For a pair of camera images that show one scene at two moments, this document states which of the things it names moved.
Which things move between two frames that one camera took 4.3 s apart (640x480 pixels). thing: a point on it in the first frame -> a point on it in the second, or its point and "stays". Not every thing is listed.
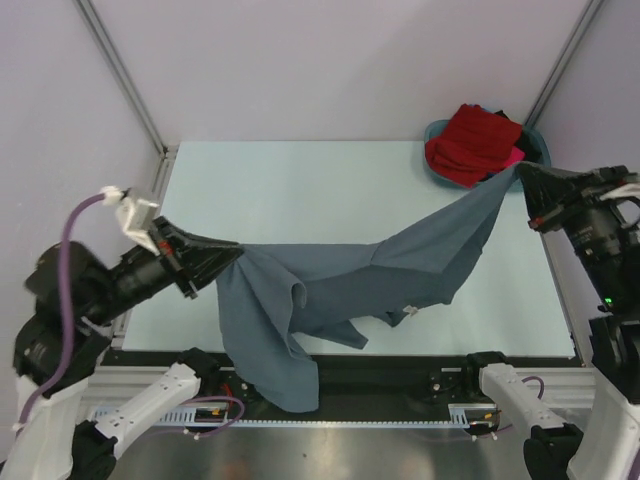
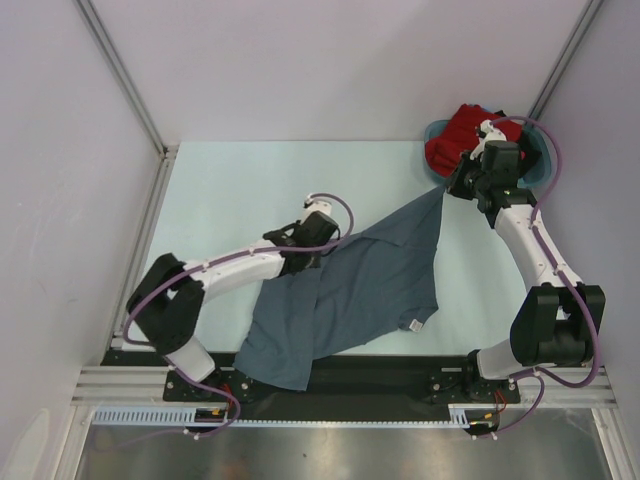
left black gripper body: x=143 y=270 -> x=315 y=259
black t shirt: x=528 y=142 stays
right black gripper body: x=599 y=221 -> x=470 y=179
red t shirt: x=474 y=143 stays
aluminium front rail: x=103 y=389 stays
